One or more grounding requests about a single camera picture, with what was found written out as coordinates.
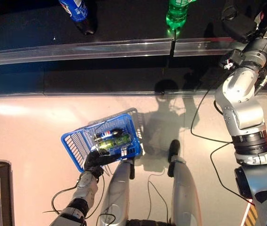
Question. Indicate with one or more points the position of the blue plastic shopping basket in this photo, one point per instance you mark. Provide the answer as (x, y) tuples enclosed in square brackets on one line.
[(76, 146)]

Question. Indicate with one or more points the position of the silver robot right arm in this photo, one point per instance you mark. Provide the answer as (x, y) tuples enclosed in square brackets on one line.
[(244, 106)]

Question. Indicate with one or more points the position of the silver robot leg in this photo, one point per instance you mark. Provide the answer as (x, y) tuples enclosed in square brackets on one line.
[(185, 195), (114, 188)]

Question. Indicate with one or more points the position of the silver robot right leg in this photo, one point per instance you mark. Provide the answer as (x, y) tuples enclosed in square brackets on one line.
[(185, 195)]

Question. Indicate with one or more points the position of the small Pepsi cola bottle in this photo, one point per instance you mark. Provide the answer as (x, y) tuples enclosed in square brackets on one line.
[(79, 11), (105, 134)]

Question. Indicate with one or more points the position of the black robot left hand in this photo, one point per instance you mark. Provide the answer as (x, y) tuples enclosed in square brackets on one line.
[(94, 162)]

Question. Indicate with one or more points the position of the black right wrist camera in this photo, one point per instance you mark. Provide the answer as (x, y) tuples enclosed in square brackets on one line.
[(239, 28)]

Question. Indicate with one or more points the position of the green Sprite bottle yellow cap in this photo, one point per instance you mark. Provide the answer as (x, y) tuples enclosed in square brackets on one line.
[(176, 14), (116, 141)]

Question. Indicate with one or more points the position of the silver robot left leg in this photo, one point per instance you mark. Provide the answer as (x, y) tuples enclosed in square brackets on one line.
[(114, 188)]

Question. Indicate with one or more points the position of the black robot torso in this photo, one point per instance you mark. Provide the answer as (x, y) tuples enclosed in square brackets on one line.
[(147, 223)]

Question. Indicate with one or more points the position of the black metal shelf board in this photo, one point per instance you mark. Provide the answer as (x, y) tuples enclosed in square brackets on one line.
[(29, 35), (88, 77), (194, 70), (201, 30)]

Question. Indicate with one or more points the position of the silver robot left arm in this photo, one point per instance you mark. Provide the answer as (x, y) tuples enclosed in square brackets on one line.
[(86, 188)]

